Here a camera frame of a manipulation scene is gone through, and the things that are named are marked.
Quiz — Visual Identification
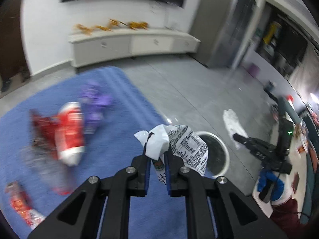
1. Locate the person's right hand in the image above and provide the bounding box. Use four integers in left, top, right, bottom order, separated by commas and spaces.
257, 170, 285, 203

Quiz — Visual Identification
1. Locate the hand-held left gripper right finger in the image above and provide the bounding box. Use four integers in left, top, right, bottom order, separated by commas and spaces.
163, 147, 287, 239

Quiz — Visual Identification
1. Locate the clear plastic bottle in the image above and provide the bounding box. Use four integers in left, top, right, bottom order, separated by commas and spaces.
21, 144, 73, 196

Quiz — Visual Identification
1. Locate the yellow hanging garment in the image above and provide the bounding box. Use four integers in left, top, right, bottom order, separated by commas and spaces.
262, 21, 280, 44

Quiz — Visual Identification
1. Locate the white printed plastic wrapper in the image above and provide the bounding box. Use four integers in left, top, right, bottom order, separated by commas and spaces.
134, 124, 209, 187

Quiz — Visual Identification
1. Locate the blue blanket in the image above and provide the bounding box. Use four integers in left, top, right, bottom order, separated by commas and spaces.
0, 66, 215, 239

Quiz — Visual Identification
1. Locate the person's right forearm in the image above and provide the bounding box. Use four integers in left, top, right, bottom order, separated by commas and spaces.
270, 194, 301, 231

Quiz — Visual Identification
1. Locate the long golden dragon figurine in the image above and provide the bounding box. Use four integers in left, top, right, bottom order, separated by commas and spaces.
74, 18, 125, 37

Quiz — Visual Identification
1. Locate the dark red snack packet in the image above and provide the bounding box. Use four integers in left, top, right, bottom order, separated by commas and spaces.
28, 109, 63, 160

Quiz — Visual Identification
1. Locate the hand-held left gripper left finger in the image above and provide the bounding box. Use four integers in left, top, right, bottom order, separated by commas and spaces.
27, 132, 153, 239

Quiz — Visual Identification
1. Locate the red and white snack packet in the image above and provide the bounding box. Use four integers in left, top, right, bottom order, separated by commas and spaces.
56, 102, 87, 166

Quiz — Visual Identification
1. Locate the silver refrigerator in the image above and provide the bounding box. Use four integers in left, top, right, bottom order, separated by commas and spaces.
207, 0, 258, 70

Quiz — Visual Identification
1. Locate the white television cabinet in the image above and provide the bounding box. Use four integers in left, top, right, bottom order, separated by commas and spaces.
67, 27, 201, 68

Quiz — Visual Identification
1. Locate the dark brown door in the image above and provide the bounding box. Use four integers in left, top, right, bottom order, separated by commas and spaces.
0, 10, 32, 94

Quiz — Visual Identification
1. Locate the white trash bin black liner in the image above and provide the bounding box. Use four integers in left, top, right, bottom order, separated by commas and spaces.
194, 130, 230, 179

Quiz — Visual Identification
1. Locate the small red snack packet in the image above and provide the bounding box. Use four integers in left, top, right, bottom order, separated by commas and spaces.
4, 181, 47, 231

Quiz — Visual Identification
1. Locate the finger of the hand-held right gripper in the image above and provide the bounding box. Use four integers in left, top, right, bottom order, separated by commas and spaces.
233, 133, 276, 165

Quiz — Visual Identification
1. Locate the white paper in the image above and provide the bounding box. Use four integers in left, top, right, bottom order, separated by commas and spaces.
223, 109, 248, 148

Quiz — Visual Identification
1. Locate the purple snack packet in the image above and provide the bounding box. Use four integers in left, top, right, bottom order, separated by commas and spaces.
79, 80, 113, 135

